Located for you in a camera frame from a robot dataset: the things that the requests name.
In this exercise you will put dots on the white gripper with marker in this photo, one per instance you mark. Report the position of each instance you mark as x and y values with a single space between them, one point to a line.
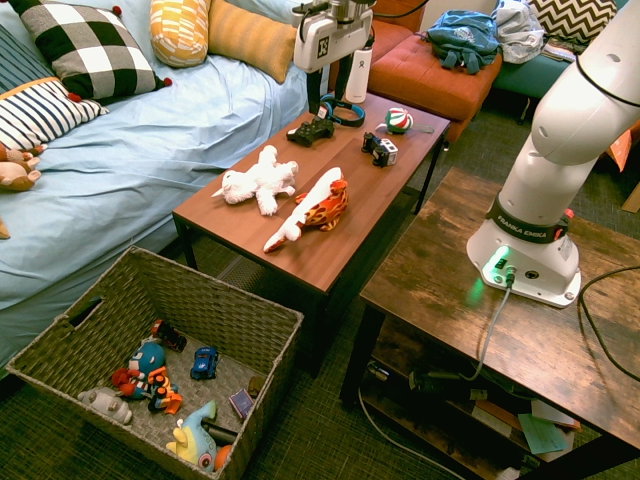
325 45

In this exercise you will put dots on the white and black toy car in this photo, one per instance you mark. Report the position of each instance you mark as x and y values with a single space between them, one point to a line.
382 150

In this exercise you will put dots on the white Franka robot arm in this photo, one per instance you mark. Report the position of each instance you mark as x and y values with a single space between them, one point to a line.
560 125

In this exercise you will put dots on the grey woven basket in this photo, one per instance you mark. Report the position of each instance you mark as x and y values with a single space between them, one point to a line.
210 305

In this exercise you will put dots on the red and black toy car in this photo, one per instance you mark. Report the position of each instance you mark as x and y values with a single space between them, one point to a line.
170 336

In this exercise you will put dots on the blue toy car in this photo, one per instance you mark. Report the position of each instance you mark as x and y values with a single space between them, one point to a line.
204 362

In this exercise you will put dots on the brown plush toy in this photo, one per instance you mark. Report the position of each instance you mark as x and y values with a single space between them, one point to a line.
15 170

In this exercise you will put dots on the orange black toy truck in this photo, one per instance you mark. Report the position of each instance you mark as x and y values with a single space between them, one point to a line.
164 392

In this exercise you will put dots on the white water bottle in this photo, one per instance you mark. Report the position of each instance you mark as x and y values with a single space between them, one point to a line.
358 75

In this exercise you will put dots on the blue and black headphones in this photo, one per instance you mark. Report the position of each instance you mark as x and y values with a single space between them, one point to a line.
350 119

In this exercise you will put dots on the black game controller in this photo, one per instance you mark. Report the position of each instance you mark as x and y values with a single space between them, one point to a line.
310 132

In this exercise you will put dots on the red green white striped ball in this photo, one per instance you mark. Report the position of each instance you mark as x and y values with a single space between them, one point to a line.
398 121

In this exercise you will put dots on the mustard orange pillow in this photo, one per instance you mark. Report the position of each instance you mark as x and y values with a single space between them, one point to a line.
250 37

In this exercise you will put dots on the orange tufted ottoman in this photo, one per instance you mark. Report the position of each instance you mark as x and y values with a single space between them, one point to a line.
430 82

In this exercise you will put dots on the red-brown wooden coffee table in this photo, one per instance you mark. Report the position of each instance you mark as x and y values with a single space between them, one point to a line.
350 200

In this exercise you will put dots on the orange flame plush lizard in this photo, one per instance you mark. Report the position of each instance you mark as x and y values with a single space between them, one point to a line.
320 205

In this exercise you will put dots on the white plush unicorn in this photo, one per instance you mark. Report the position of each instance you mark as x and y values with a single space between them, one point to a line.
255 182

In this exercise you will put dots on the teal backpack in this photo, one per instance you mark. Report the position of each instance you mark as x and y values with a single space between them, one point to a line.
462 37

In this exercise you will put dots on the yellow patterned round pillow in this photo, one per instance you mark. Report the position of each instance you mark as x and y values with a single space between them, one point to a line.
177 32

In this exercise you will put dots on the teal couch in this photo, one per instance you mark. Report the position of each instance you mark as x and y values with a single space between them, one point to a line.
525 77

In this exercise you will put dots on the pale crumpled cloth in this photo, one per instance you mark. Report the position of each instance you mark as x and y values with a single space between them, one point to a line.
520 32

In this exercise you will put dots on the light blue bed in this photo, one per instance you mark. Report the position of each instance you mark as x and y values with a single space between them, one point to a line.
130 170

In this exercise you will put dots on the black white checked pillow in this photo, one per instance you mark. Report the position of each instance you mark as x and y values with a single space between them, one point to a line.
95 50

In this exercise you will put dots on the rustic brown wooden table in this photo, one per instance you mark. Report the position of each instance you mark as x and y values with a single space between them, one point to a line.
450 300

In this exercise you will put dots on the black white chevron pillow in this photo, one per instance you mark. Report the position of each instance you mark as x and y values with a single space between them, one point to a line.
575 17

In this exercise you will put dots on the navy white striped pillow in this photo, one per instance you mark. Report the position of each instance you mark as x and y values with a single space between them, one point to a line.
40 112

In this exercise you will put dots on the orange cardboard box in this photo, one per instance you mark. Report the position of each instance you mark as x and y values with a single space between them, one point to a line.
625 147

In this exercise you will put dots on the dark blue striped cushion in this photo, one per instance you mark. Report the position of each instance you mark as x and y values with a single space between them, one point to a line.
17 62

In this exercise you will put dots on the purple card box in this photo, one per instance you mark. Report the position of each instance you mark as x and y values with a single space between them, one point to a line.
242 402

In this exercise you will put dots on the blue red hero plush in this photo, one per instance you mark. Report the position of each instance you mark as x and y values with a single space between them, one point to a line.
142 365

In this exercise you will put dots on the black cylinder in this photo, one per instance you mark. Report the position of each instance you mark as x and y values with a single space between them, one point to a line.
220 432

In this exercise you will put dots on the blue yellow plush fish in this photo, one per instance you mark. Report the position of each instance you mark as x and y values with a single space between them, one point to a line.
195 437

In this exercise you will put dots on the orange ball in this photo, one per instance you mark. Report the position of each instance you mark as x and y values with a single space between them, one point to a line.
223 457

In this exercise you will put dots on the grey plush hippo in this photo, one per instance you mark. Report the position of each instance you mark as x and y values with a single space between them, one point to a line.
107 404

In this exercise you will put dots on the teal paper sheet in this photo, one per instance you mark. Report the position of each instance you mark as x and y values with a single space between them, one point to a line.
542 434

